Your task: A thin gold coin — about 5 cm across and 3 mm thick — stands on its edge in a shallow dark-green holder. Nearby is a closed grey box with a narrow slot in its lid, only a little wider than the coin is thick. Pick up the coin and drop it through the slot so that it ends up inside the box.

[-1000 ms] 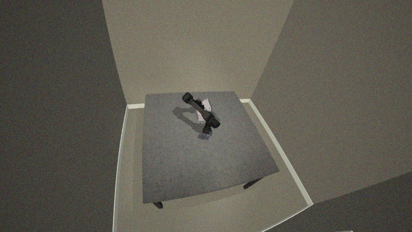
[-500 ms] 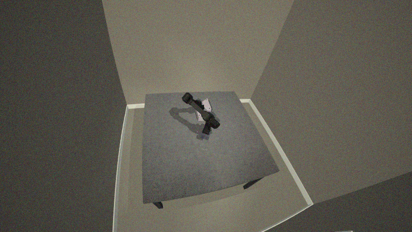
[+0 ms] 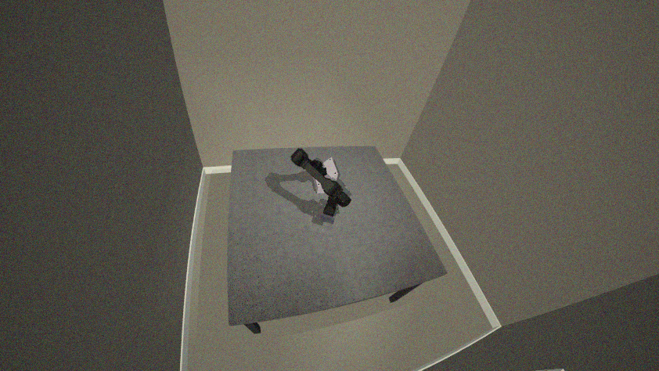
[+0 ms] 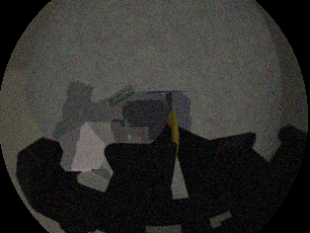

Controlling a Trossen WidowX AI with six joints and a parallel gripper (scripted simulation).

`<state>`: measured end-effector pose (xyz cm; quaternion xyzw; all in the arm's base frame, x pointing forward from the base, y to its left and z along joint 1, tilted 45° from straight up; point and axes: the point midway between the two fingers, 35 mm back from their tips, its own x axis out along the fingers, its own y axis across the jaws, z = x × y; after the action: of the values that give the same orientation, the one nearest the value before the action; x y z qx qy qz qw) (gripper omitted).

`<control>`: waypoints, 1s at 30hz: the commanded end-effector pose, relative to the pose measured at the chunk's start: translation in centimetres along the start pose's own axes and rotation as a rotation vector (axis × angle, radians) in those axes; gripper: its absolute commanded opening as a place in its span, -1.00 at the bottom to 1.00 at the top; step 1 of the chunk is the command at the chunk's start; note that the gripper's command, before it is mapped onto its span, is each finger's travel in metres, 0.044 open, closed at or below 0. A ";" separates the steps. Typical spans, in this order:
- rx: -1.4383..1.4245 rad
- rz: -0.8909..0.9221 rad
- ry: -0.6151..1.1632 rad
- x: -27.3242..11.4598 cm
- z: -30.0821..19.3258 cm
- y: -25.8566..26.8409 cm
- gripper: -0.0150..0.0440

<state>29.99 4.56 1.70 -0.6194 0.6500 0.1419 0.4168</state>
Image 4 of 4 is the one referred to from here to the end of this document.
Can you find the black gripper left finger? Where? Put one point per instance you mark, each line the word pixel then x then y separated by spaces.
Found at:
pixel 159 156

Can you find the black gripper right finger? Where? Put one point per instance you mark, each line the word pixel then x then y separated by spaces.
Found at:
pixel 198 156

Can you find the gold coin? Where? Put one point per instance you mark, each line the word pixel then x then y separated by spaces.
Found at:
pixel 173 123

